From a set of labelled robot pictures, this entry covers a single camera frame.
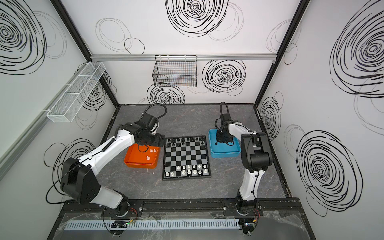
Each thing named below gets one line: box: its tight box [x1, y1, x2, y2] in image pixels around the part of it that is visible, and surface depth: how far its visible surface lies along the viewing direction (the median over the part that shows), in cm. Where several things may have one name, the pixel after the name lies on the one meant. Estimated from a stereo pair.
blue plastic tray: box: [208, 128, 242, 159], surface depth 95 cm
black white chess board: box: [162, 135, 212, 182], surface depth 91 cm
